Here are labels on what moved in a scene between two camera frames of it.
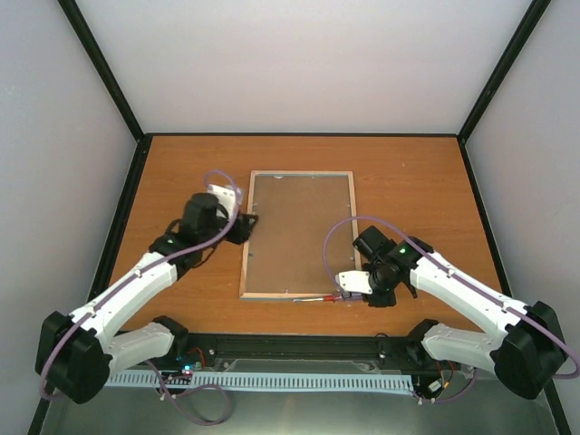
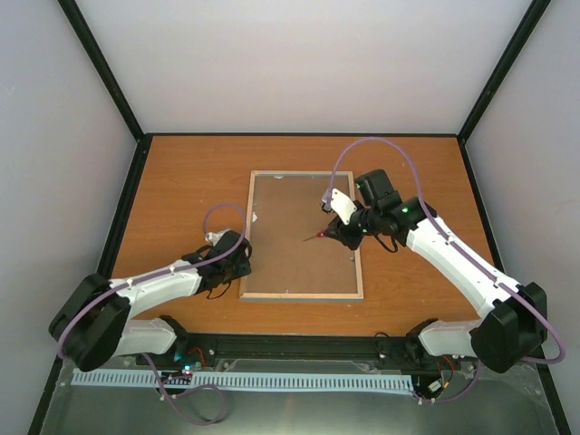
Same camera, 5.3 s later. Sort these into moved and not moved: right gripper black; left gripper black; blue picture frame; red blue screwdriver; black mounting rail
Moved: left gripper black; red blue screwdriver; right gripper black
Not moved: blue picture frame; black mounting rail
